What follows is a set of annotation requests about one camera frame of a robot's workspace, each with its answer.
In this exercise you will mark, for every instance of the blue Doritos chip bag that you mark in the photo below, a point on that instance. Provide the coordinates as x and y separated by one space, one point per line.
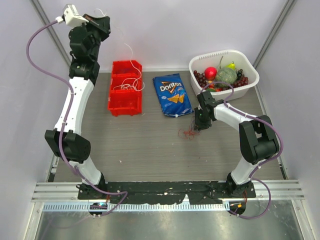
172 95

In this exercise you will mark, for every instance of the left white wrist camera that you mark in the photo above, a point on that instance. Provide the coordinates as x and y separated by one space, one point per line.
71 17

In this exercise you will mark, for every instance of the green pear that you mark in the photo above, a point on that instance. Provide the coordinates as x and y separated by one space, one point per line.
232 66

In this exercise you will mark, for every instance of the white plastic basket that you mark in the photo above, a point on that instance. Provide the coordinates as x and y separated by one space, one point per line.
247 76

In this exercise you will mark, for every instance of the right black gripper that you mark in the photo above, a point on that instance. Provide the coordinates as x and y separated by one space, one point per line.
198 124

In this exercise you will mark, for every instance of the red apple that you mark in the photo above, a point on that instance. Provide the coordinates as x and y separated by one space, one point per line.
210 73

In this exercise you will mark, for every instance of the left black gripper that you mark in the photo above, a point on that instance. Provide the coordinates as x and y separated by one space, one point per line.
101 24

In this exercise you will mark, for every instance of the green melon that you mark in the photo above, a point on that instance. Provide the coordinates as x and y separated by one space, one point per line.
226 75

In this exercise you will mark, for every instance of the left aluminium frame post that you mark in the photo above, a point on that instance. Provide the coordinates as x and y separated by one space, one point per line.
56 57

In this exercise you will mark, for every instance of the right aluminium frame post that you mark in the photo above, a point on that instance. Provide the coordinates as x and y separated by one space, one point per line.
280 20

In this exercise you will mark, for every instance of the red plastic bin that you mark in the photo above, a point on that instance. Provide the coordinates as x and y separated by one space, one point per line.
125 89

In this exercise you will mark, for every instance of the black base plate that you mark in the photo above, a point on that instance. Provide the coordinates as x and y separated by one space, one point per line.
166 192

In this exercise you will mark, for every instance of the aluminium frame post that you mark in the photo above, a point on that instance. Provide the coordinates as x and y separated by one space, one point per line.
280 20
56 57

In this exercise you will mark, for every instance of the slotted cable duct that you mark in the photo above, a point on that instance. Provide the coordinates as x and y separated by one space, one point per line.
90 207

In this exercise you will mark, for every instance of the dark red grape bunch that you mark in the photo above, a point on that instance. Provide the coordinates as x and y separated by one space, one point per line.
200 78

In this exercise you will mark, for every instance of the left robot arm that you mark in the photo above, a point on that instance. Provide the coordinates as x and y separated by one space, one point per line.
66 140

